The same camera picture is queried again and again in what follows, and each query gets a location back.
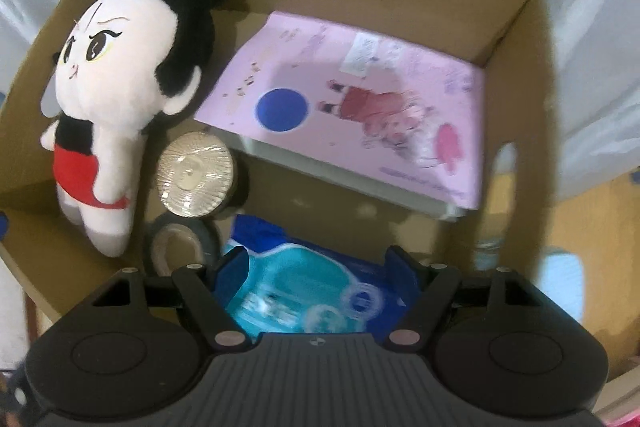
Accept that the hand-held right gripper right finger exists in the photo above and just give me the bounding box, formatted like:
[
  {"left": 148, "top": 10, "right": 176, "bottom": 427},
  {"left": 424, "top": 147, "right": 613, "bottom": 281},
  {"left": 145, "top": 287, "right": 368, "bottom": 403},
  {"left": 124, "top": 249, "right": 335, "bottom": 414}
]
[{"left": 382, "top": 246, "right": 538, "bottom": 350}]

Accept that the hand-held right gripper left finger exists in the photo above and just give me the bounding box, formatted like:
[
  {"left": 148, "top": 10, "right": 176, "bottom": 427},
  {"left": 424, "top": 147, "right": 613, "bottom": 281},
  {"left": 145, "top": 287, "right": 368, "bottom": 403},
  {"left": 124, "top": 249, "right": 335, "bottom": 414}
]
[{"left": 92, "top": 252, "right": 253, "bottom": 353}]

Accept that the black-haired plush doll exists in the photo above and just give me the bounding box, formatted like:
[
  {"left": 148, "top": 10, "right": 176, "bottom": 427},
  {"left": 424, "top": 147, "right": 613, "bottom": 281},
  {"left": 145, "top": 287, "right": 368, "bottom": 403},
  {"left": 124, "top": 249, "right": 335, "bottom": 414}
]
[{"left": 40, "top": 0, "right": 233, "bottom": 258}]

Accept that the blue wet wipes packet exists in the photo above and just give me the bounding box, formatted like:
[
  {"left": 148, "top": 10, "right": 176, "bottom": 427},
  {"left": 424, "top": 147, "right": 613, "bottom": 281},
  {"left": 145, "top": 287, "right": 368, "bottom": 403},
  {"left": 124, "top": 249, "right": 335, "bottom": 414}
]
[{"left": 220, "top": 214, "right": 418, "bottom": 335}]

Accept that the pink picture book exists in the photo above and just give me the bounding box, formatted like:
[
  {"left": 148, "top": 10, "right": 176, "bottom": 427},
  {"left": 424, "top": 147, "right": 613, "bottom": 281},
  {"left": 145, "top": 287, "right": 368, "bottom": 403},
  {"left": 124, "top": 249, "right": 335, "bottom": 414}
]
[{"left": 194, "top": 11, "right": 487, "bottom": 222}]

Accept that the grey tape roll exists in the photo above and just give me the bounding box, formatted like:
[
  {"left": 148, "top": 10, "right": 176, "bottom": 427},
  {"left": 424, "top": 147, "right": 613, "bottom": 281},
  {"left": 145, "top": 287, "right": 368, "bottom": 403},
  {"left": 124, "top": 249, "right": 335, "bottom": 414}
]
[{"left": 144, "top": 212, "right": 223, "bottom": 278}]

